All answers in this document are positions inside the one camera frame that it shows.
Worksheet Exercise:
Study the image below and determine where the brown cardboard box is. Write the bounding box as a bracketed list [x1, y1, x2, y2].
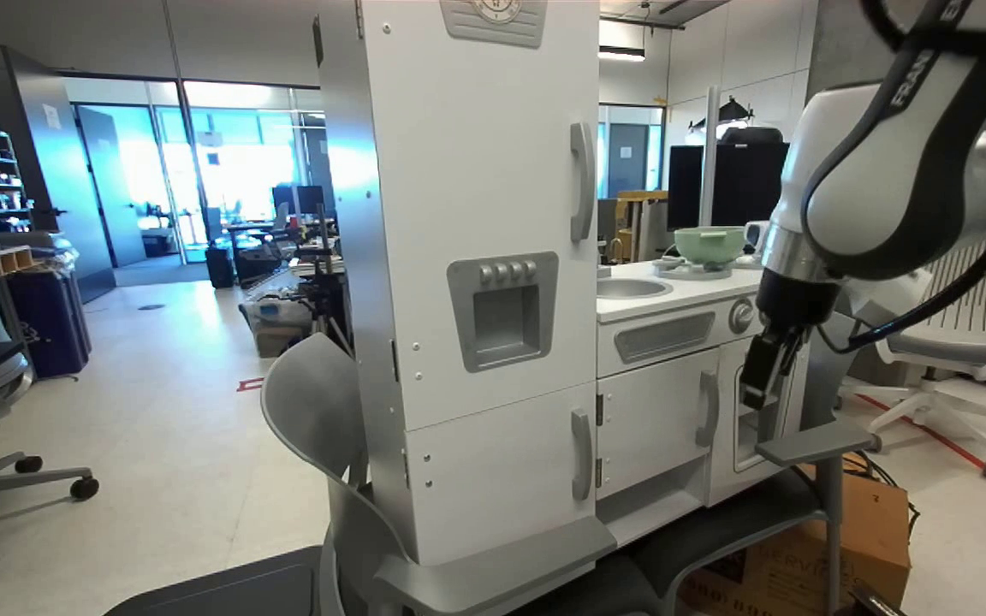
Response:
[731, 469, 917, 616]

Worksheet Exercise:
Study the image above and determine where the dark blue suitcase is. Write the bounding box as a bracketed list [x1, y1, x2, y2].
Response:
[3, 259, 97, 379]

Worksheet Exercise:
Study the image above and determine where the grey fridge door handle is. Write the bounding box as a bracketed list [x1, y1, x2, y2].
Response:
[570, 407, 601, 512]
[570, 119, 602, 246]

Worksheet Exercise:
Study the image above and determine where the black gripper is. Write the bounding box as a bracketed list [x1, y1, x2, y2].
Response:
[735, 263, 844, 410]

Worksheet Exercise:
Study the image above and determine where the green bowl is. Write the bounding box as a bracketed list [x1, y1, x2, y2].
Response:
[670, 222, 751, 273]

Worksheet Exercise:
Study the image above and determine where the wooden rack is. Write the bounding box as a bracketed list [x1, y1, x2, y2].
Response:
[611, 185, 674, 266]

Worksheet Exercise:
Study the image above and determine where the white slanted pole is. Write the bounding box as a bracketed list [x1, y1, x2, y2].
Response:
[700, 84, 723, 232]

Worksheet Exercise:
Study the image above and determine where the white wrist camera plate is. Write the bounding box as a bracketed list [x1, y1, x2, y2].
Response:
[829, 266, 938, 346]

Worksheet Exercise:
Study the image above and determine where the black monitor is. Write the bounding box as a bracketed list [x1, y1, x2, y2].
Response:
[668, 124, 795, 231]

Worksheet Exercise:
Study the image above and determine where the grey toy ice dispenser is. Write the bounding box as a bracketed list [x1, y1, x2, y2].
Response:
[444, 251, 566, 379]

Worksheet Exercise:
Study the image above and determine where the white toy kitchen set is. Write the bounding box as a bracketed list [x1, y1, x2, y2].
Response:
[316, 0, 831, 616]

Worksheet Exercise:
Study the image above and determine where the grey floor bag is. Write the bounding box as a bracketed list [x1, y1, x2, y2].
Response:
[238, 289, 322, 359]

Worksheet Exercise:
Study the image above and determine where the grey cupboard door handle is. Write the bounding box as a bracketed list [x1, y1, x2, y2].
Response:
[691, 370, 723, 451]

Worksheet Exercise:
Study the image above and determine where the grey toy stove burner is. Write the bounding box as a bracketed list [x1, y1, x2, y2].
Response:
[655, 256, 741, 284]

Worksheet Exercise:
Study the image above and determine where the white mesh office chair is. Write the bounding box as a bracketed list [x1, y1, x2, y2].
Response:
[857, 232, 986, 488]

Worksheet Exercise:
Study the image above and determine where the grey stove knob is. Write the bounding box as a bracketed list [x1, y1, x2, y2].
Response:
[725, 297, 762, 340]

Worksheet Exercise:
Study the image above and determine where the silver toy sink basin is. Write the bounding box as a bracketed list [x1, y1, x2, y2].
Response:
[595, 273, 679, 304]

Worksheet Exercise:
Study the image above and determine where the grey plastic chair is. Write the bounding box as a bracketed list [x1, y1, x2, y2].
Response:
[257, 334, 418, 616]
[627, 329, 884, 612]

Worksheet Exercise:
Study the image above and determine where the grey toy clock panel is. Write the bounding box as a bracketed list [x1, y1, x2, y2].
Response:
[436, 0, 552, 53]

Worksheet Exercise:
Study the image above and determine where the white cupboard door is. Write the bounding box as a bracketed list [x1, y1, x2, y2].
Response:
[595, 346, 725, 502]

